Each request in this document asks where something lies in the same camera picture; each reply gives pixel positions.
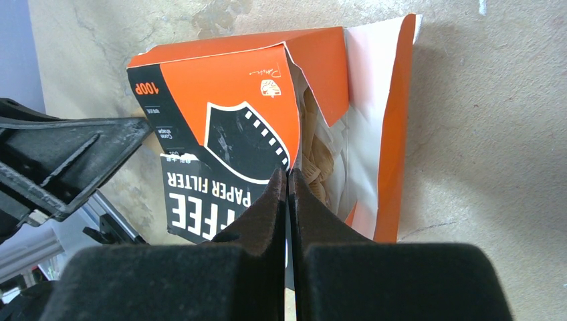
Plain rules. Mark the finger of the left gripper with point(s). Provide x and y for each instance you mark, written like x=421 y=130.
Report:
x=54 y=165

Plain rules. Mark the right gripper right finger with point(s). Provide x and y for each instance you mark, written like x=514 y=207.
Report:
x=342 y=275

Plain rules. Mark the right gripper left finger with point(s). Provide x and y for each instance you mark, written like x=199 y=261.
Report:
x=238 y=275

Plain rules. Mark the orange coffee filter box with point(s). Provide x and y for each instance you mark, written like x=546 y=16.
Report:
x=331 y=101

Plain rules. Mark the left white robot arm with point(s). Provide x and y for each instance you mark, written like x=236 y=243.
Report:
x=25 y=245

